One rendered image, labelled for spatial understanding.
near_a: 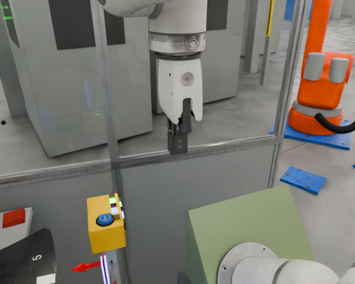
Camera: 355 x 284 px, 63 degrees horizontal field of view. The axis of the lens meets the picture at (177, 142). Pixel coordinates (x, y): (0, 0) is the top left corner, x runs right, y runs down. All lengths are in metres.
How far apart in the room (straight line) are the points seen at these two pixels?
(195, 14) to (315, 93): 3.63
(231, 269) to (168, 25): 0.59
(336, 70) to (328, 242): 2.09
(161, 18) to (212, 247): 0.56
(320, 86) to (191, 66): 3.60
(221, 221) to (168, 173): 0.67
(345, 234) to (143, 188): 1.77
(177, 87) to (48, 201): 1.09
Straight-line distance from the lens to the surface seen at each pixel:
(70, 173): 1.34
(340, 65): 3.89
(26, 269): 0.67
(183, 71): 0.42
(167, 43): 0.42
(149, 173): 1.39
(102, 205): 0.96
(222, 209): 0.80
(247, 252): 0.81
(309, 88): 4.00
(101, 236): 0.90
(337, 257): 2.48
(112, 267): 1.08
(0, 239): 1.30
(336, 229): 2.71
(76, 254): 1.64
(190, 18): 0.42
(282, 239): 0.88
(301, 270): 0.59
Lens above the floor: 1.66
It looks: 27 degrees down
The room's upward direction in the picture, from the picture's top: straight up
